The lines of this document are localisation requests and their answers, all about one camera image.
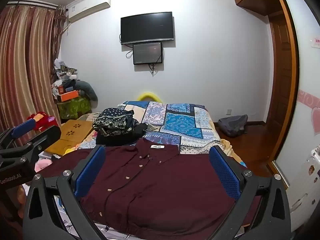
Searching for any grey backpack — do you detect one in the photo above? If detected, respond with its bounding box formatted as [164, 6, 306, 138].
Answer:
[217, 114, 248, 138]

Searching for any maroon button-up shirt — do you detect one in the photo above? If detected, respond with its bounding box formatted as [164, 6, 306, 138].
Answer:
[37, 138, 253, 237]

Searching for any cream orange fleece blanket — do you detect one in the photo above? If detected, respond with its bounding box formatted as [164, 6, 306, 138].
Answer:
[219, 140, 247, 168]

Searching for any pink wall sticker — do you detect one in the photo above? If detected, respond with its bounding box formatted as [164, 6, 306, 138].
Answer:
[299, 89, 320, 133]

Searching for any curtain rod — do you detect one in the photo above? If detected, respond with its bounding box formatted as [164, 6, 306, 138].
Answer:
[7, 0, 57, 9]

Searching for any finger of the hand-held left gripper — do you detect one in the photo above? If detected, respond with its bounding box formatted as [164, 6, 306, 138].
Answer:
[0, 118, 37, 151]
[0, 126, 62, 159]

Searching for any orange box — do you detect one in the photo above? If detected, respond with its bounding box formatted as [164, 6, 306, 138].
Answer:
[57, 90, 81, 102]

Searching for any navy patterned folded cloth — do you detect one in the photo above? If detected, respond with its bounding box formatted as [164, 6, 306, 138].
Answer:
[92, 108, 140, 137]

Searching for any small black wall monitor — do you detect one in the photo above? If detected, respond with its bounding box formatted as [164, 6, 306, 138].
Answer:
[132, 42, 163, 65]

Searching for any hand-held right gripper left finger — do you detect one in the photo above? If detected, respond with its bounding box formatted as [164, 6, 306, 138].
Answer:
[22, 145, 118, 240]

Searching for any wooden door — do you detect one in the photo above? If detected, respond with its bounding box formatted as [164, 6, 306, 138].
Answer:
[265, 12, 300, 178]

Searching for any large black wall television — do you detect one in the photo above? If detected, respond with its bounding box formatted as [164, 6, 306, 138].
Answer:
[120, 12, 175, 45]

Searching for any yellow round object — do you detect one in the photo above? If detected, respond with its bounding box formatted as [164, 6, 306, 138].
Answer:
[137, 92, 163, 103]

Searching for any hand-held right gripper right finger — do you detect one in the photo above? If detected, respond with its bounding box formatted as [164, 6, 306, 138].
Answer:
[207, 145, 292, 240]

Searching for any white cabinet with stickers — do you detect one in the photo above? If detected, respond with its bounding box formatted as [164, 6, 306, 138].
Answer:
[285, 147, 320, 230]

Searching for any black folded cloth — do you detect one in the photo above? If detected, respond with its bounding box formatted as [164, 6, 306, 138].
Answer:
[96, 122, 148, 145]

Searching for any white air conditioner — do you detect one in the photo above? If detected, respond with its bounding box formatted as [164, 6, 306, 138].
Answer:
[66, 0, 111, 22]

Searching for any blue patchwork quilt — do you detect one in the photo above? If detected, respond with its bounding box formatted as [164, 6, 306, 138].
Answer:
[75, 101, 222, 155]

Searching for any pink soft item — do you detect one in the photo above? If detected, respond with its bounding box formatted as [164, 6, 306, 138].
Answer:
[35, 159, 52, 172]

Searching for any striped reddish curtain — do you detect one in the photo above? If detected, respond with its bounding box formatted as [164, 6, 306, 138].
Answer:
[0, 4, 67, 140]

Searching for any green storage box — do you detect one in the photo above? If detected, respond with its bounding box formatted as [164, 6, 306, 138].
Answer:
[56, 96, 91, 120]

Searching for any red plush toy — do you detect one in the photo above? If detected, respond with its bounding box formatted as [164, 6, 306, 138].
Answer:
[27, 111, 57, 132]

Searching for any pile of clutter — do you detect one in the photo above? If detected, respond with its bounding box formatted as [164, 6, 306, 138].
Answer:
[51, 59, 80, 97]

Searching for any wooden lap desk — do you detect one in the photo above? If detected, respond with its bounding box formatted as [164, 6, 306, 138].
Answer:
[44, 119, 95, 155]

